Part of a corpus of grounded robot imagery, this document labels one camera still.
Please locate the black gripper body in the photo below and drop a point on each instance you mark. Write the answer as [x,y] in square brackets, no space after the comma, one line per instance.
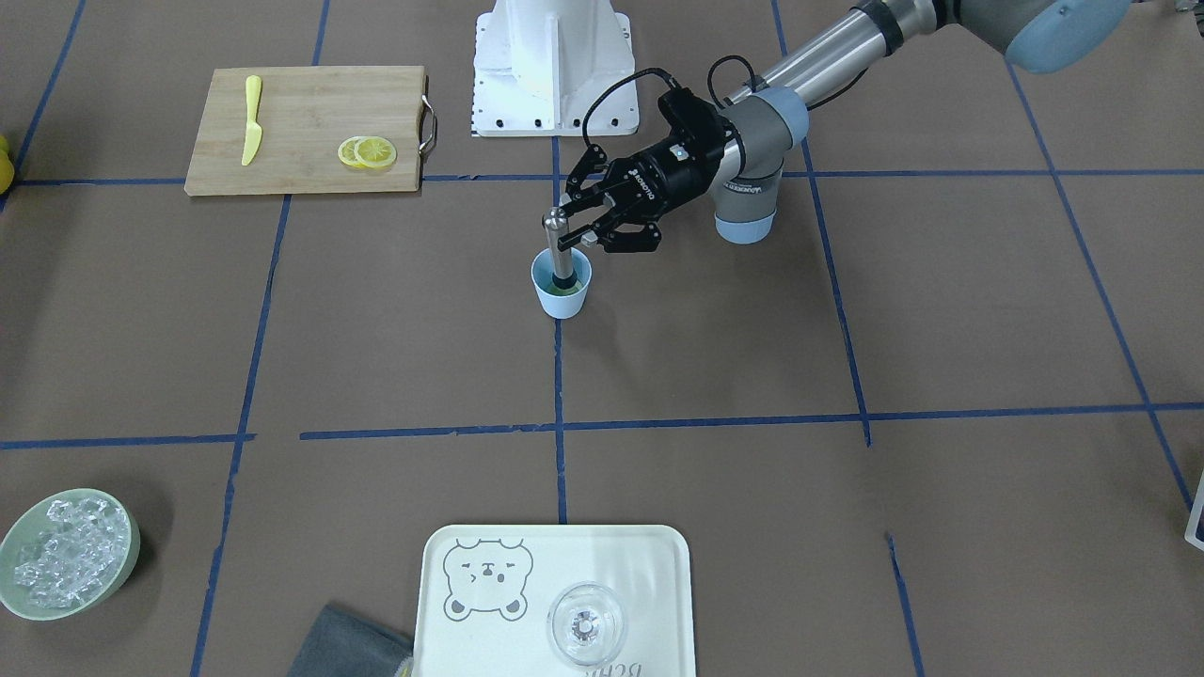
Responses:
[670,179]

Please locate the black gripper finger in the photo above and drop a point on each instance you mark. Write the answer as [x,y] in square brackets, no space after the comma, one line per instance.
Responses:
[616,237]
[592,182]

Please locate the steel muddler black cap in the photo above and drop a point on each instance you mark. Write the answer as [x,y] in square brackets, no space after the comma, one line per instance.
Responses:
[556,227]

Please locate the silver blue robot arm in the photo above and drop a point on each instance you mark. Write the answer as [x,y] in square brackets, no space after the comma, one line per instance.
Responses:
[732,148]

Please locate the light blue plastic cup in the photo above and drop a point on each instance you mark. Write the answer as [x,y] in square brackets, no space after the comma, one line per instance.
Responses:
[560,308]

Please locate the yellow lemon slice stack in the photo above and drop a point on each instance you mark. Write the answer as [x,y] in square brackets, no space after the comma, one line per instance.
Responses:
[374,152]

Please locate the whole yellow lemon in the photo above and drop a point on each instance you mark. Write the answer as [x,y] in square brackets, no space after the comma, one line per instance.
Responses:
[7,168]

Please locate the bamboo cutting board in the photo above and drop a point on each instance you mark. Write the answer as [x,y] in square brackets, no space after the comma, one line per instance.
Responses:
[306,112]

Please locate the yellow plastic knife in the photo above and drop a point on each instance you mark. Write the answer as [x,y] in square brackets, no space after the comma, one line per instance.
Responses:
[253,129]

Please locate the clear wine glass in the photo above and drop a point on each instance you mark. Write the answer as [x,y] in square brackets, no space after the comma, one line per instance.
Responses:
[587,626]

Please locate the cream bear tray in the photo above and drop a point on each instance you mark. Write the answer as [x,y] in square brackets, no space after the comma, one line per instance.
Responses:
[485,592]

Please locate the grey folded cloth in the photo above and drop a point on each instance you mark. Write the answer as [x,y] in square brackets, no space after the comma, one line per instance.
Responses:
[340,643]

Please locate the green bowl of ice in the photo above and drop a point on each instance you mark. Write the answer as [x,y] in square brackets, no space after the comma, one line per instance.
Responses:
[67,554]

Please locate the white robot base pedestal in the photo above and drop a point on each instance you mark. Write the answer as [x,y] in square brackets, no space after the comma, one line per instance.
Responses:
[539,65]

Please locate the white wire cup rack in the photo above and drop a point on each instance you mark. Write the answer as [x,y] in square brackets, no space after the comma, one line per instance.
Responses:
[1192,531]

